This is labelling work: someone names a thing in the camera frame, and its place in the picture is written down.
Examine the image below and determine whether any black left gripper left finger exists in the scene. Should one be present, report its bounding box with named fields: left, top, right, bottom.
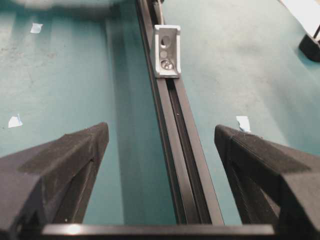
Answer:
left=0, top=122, right=109, bottom=240

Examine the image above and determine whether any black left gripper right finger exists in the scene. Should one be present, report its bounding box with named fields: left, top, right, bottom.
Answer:
left=214, top=125, right=320, bottom=240

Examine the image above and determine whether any silver metal corner fitting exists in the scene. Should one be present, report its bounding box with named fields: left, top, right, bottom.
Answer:
left=149, top=24, right=181, bottom=79

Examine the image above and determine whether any white tape scrap right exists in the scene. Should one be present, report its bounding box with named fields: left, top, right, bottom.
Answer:
left=236, top=116, right=251, bottom=133

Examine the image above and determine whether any white tape scrap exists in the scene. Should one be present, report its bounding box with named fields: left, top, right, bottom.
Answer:
left=236, top=116, right=251, bottom=133
left=8, top=113, right=24, bottom=129
left=30, top=22, right=43, bottom=34

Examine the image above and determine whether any white tape scrap lower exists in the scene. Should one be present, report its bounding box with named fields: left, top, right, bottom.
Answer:
left=8, top=113, right=24, bottom=129

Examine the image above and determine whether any black block at edge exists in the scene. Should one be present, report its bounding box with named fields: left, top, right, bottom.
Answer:
left=298, top=34, right=320, bottom=63

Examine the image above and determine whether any white tape scrap upper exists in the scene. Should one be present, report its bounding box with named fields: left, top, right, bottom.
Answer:
left=30, top=22, right=43, bottom=34

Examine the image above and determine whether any black aluminium rail centre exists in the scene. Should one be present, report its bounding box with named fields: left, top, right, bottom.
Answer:
left=135, top=0, right=225, bottom=226

